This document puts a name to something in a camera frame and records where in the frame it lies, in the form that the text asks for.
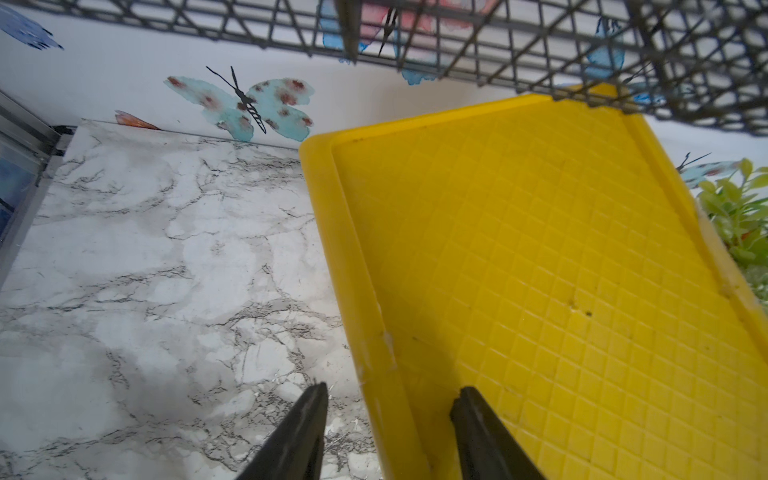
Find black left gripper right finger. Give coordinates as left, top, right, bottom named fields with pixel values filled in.
left=450, top=386, right=545, bottom=480

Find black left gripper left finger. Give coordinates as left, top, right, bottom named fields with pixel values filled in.
left=236, top=382, right=329, bottom=480

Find yellow plastic drawer unit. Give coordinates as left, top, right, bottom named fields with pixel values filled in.
left=299, top=94, right=767, bottom=479

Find green plant in white pot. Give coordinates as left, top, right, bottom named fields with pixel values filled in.
left=697, top=158, right=767, bottom=307

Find black wire wall basket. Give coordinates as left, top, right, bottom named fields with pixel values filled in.
left=27, top=1, right=767, bottom=137

